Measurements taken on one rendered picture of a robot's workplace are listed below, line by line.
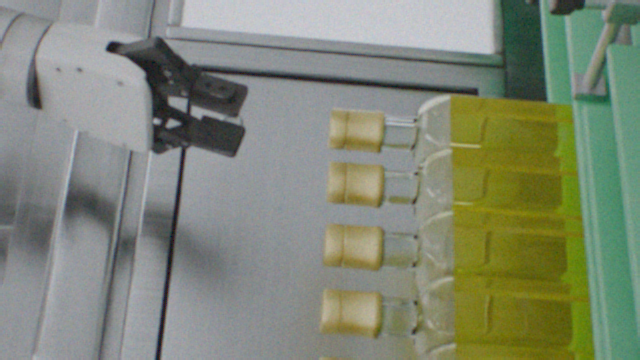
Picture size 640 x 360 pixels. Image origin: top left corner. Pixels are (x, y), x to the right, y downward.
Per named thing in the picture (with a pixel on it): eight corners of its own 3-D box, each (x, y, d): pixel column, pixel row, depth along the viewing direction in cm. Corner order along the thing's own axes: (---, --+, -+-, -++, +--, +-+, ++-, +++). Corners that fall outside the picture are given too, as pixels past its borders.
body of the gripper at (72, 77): (23, 132, 112) (147, 169, 111) (10, 55, 103) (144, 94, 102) (58, 69, 116) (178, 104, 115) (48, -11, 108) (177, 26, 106)
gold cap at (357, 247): (377, 241, 104) (323, 237, 104) (383, 217, 101) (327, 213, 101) (377, 280, 102) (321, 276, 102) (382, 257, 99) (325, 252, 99)
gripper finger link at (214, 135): (159, 154, 112) (233, 176, 111) (159, 131, 109) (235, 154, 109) (172, 126, 114) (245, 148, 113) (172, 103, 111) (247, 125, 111)
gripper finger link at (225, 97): (158, 97, 106) (236, 120, 105) (157, 72, 103) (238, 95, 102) (172, 68, 107) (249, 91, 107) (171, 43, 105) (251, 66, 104)
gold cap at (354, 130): (379, 128, 111) (328, 124, 111) (384, 102, 108) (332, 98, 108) (378, 162, 109) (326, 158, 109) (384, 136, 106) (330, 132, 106)
